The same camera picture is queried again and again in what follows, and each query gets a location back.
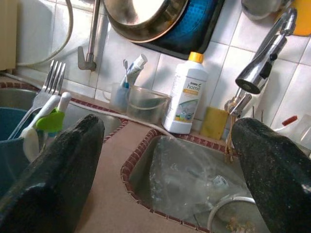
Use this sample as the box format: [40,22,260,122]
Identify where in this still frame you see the silver metal fork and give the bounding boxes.
[8,60,67,141]

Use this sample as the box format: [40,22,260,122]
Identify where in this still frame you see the blue toothbrush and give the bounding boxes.
[122,59,131,89]

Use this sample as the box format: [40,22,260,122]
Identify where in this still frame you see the brown wooden chopsticks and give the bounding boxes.
[224,114,238,164]

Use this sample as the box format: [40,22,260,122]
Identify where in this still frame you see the white green plastic utensil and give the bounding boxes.
[20,91,72,163]

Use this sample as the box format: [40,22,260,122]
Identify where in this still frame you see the clear plastic bag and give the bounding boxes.
[148,135,246,219]

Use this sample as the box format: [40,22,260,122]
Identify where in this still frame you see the metal strainer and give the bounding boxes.
[207,195,270,233]

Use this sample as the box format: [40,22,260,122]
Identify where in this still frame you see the hanging steel pot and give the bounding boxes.
[240,0,294,21]

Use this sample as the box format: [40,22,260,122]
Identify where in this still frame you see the clear plastic mug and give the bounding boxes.
[103,82,131,114]

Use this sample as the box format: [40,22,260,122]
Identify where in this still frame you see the white round wall hose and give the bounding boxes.
[17,0,74,67]

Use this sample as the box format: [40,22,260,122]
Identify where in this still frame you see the blue black tray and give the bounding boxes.
[135,0,225,60]

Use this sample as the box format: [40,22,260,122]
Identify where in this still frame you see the thick yellow sponge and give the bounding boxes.
[200,106,229,141]

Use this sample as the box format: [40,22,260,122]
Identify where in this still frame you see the white toothpaste tube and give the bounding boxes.
[126,53,148,84]

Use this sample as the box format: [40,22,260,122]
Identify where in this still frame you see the clear plastic measuring jug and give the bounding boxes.
[126,84,171,125]

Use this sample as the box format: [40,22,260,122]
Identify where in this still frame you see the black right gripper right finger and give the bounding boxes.
[230,117,311,233]

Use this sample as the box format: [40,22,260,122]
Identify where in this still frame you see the white detergent bottle yellow cap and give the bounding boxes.
[162,51,209,134]

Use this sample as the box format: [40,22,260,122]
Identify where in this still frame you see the chrome sink faucet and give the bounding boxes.
[225,7,298,119]

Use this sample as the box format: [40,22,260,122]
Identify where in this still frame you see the steel sink basin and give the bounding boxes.
[120,128,268,233]
[0,82,129,146]

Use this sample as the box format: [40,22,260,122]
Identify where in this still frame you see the grey wall water spout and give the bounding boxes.
[77,0,102,71]

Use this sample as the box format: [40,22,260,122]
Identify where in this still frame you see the teal plastic cup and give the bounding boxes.
[0,106,46,199]

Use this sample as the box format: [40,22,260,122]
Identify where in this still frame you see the yellow plastic board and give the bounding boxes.
[291,0,311,37]

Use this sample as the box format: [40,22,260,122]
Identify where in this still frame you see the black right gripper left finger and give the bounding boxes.
[0,113,106,233]

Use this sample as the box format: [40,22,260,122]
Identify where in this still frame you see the large hanging steel bowl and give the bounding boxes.
[103,0,189,44]

